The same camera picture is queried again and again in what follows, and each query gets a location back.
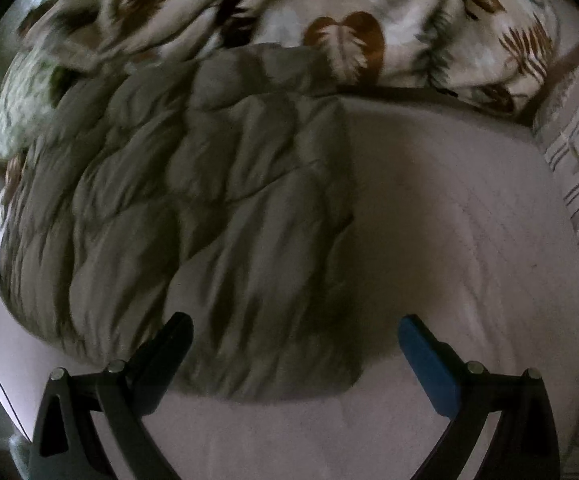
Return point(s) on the leaf-print blanket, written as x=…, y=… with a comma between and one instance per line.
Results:
x=294, y=10

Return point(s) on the bed with pink sheet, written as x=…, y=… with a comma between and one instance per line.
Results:
x=459, y=220

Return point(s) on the green patterned pillow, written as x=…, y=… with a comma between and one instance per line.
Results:
x=19, y=105

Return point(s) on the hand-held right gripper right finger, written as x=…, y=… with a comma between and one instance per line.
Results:
x=432, y=370

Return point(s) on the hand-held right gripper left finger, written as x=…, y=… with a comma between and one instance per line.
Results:
x=167, y=345

